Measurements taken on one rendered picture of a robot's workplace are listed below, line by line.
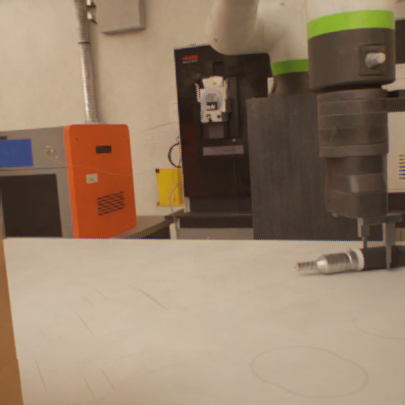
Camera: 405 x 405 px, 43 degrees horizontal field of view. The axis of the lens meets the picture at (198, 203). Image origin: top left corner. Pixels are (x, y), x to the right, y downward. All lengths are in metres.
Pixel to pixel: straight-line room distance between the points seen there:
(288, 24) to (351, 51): 0.81
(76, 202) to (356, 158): 1.33
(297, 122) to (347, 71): 0.73
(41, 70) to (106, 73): 0.54
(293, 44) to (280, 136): 0.23
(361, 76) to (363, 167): 0.09
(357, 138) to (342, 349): 0.24
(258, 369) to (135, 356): 0.10
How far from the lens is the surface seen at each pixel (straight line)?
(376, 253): 0.63
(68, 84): 3.89
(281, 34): 1.37
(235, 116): 2.17
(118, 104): 3.68
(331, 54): 0.58
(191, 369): 0.40
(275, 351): 0.42
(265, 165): 1.32
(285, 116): 1.30
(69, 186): 1.80
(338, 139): 0.58
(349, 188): 0.58
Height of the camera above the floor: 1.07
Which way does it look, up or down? 7 degrees down
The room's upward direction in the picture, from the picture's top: 4 degrees counter-clockwise
